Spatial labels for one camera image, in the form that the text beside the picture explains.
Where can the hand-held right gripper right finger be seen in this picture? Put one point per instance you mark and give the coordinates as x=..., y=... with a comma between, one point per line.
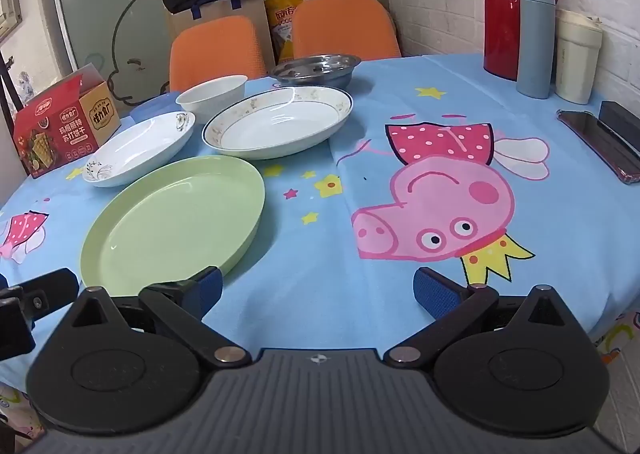
x=436, y=291

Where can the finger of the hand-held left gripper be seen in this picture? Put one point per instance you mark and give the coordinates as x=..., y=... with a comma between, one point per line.
x=52, y=286

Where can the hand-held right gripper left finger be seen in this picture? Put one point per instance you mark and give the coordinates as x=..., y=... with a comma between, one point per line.
x=212, y=286

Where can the green oval plate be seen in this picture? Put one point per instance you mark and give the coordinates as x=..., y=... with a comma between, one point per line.
x=170, y=224

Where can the white plate with floral print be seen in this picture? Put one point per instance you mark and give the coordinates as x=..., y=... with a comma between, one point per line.
x=140, y=149

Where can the large white gold-rimmed plate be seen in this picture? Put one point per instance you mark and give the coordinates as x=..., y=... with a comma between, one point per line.
x=275, y=126

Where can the white bowl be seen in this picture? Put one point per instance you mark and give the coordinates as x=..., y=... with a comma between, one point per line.
x=210, y=94

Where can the stainless steel bowl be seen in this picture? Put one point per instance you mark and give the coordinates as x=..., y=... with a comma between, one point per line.
x=320, y=66

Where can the blue printed tablecloth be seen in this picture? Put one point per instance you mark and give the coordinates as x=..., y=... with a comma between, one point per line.
x=350, y=244

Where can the red biscuit box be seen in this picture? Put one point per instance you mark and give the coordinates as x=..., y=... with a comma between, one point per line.
x=55, y=139

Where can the blue plastic bowl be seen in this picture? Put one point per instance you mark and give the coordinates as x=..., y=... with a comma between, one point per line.
x=150, y=109

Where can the smartphone in clear case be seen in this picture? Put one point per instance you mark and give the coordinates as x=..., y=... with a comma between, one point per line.
x=595, y=139

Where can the orange chair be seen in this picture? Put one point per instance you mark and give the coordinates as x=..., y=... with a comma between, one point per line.
x=215, y=49
x=345, y=26

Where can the black phone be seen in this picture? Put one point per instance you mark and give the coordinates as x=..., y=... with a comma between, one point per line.
x=622, y=126

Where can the pig outline door sticker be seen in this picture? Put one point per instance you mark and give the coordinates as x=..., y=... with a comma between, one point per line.
x=142, y=34

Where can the grey-blue tumbler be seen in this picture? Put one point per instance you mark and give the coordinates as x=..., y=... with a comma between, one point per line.
x=535, y=44

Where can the brown paper bag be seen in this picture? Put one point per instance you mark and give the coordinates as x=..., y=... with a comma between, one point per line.
x=252, y=19

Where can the cream lidded cup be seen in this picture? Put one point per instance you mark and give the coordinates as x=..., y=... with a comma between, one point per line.
x=577, y=59

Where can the yellow snack bag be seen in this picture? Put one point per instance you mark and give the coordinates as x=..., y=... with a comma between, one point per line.
x=280, y=19

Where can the red thermos jug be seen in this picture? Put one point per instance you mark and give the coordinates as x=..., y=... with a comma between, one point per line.
x=502, y=9

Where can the wall air conditioner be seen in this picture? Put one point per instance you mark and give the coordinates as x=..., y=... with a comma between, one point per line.
x=9, y=14

